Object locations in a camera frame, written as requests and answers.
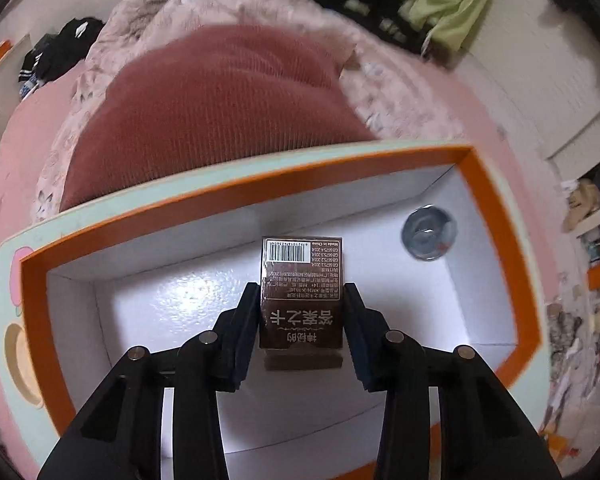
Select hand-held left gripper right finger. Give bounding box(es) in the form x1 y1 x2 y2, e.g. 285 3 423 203
342 282 563 480

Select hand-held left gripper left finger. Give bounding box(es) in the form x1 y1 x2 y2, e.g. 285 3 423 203
36 282 261 480

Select brown card box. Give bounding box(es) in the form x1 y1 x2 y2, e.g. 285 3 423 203
257 236 346 371

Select metal bowl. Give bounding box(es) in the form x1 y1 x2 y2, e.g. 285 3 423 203
401 205 458 261

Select orange cardboard box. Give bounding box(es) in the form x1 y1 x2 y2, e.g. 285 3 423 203
19 145 543 480

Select orange-rimmed white cardboard box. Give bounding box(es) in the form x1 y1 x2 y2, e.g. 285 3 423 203
0 137 556 461

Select red knitted pillow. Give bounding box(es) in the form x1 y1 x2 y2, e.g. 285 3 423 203
60 25 381 211

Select beige cloth bundle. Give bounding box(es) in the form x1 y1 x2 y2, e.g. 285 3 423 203
562 180 600 233

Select pink bed sheet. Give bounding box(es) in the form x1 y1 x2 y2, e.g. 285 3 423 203
0 45 581 241

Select pink floral blanket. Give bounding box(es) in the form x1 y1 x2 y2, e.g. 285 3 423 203
32 0 481 221

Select black white striped clothes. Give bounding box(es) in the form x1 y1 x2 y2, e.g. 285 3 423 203
17 17 106 96

